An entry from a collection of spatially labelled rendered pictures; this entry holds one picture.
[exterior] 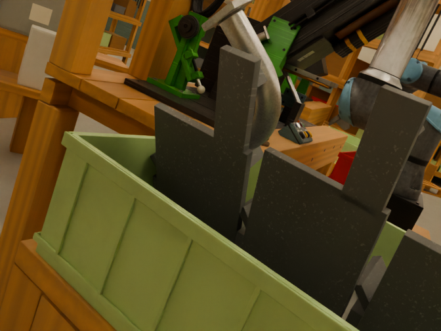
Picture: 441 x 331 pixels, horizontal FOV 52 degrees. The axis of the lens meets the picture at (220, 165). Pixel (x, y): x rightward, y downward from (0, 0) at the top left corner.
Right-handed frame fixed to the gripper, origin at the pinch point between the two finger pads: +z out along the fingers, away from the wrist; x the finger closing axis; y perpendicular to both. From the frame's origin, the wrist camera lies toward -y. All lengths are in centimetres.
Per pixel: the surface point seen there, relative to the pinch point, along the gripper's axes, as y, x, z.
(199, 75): -33.5, -25.7, 25.4
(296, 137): 0.0, -12.8, 10.4
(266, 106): 5, -113, -13
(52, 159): -29, -57, 70
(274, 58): -31.0, 1.5, 6.3
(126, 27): -554, 824, 460
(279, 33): -38.4, 3.9, 0.4
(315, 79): -18.1, 13.7, -0.9
